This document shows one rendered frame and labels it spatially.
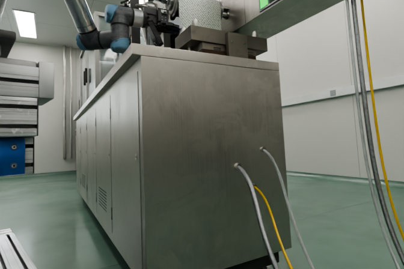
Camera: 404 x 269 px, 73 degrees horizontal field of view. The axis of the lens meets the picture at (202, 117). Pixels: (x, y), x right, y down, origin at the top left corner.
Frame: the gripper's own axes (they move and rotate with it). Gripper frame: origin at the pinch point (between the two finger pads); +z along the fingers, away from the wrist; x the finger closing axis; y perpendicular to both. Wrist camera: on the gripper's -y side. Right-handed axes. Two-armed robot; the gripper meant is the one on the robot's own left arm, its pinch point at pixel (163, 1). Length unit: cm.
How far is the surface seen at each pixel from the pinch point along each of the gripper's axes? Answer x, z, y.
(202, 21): -8.1, 20.0, 2.6
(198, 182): -34, 51, -67
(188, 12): -8.2, 12.1, 0.6
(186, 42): -23.4, 18.7, -22.1
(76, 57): 548, -83, 107
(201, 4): -8.2, 14.2, 9.4
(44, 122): 548, -36, -47
